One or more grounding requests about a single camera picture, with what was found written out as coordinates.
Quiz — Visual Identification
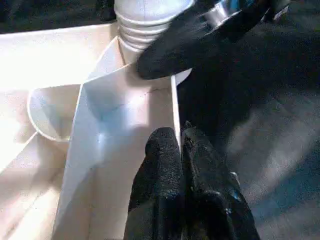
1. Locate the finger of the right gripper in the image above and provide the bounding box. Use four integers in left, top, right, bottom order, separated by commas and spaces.
136, 0, 271, 81

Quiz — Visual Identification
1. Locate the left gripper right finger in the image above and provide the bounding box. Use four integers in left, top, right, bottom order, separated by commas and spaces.
180, 120, 261, 240

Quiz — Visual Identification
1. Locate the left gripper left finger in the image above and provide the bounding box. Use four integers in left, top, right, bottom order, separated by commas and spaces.
123, 126, 188, 240

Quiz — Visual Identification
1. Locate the white plastic table leg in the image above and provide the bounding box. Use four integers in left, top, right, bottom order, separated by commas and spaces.
113, 0, 195, 55

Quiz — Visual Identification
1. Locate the white plastic stool seat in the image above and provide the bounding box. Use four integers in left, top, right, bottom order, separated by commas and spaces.
0, 21, 194, 240

